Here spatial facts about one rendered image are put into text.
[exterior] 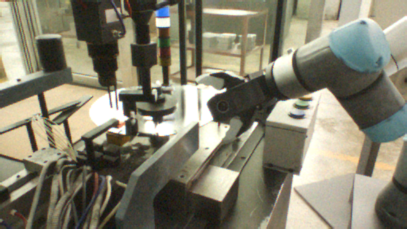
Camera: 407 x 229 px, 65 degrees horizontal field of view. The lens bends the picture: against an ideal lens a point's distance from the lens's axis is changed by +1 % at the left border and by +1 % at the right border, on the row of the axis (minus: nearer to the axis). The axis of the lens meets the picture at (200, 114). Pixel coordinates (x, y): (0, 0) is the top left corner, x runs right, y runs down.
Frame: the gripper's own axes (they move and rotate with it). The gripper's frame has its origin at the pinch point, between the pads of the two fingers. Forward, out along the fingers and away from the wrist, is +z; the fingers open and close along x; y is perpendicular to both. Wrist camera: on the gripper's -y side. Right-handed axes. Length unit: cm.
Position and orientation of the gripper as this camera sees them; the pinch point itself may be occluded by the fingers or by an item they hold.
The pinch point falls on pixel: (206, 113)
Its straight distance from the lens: 67.7
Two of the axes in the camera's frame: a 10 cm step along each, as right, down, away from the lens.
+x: -3.9, -9.2, 0.0
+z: -5.9, 2.5, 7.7
